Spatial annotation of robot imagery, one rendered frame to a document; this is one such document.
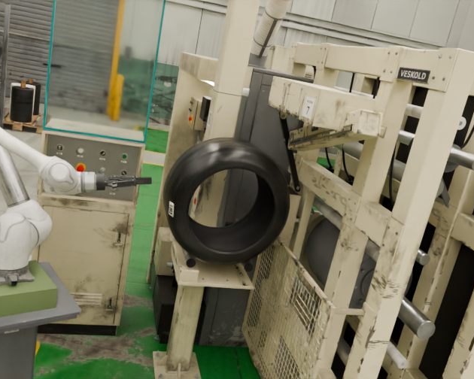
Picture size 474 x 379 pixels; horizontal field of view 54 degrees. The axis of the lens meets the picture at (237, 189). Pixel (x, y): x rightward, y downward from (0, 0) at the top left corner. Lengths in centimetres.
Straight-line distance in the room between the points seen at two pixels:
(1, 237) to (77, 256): 83
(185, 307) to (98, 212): 74
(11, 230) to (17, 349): 55
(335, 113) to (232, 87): 68
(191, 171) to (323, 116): 60
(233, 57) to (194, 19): 902
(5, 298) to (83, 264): 89
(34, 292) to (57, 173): 55
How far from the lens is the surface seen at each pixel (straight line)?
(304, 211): 259
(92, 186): 209
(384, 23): 1240
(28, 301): 219
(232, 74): 237
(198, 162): 203
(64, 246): 293
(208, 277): 230
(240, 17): 237
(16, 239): 219
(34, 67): 1178
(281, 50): 571
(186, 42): 1136
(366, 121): 184
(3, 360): 242
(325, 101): 186
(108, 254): 293
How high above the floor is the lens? 183
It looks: 15 degrees down
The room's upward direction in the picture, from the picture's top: 11 degrees clockwise
